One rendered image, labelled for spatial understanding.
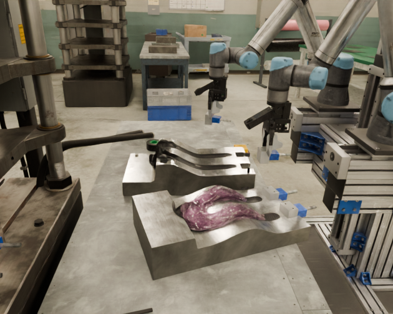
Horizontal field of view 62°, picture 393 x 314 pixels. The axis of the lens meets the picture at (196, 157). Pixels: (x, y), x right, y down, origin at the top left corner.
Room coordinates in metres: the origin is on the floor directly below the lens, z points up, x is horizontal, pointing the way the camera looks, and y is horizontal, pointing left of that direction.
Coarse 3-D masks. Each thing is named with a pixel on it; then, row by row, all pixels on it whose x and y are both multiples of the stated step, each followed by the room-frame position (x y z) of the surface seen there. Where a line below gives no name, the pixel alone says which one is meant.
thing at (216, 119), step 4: (208, 116) 1.61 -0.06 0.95; (212, 116) 1.61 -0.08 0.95; (216, 116) 1.63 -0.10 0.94; (220, 116) 1.63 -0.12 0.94; (208, 120) 1.61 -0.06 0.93; (212, 120) 1.61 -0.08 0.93; (216, 120) 1.60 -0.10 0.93; (220, 120) 1.61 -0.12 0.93; (224, 120) 1.61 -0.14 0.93; (228, 120) 1.60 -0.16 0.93; (208, 124) 1.61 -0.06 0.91
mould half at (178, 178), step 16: (176, 144) 1.29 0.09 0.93; (144, 160) 1.26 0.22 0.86; (160, 160) 1.11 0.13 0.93; (176, 160) 1.13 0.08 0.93; (192, 160) 1.20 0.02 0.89; (208, 160) 1.22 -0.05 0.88; (224, 160) 1.22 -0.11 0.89; (240, 160) 1.22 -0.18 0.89; (128, 176) 1.11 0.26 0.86; (144, 176) 1.11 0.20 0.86; (160, 176) 1.08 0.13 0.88; (176, 176) 1.08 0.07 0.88; (192, 176) 1.08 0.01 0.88; (208, 176) 1.09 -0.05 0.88; (224, 176) 1.09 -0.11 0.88; (240, 176) 1.10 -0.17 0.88; (128, 192) 1.07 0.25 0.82; (144, 192) 1.07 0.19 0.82; (176, 192) 1.08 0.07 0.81; (192, 192) 1.08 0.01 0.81
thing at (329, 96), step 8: (328, 88) 1.59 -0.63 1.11; (336, 88) 1.57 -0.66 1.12; (344, 88) 1.57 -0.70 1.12; (320, 96) 1.61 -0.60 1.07; (328, 96) 1.58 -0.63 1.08; (336, 96) 1.56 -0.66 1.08; (344, 96) 1.56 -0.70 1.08; (328, 104) 1.56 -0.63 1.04; (336, 104) 1.55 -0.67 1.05; (344, 104) 1.56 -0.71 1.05
